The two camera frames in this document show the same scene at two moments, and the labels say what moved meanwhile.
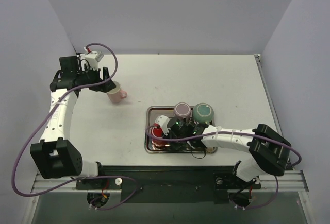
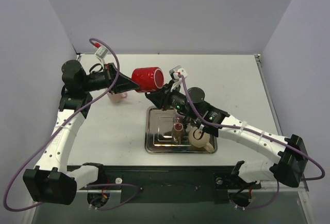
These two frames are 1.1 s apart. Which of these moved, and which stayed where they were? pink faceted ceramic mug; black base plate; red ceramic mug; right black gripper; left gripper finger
Moved: right black gripper; red ceramic mug; left gripper finger
Stayed: black base plate; pink faceted ceramic mug
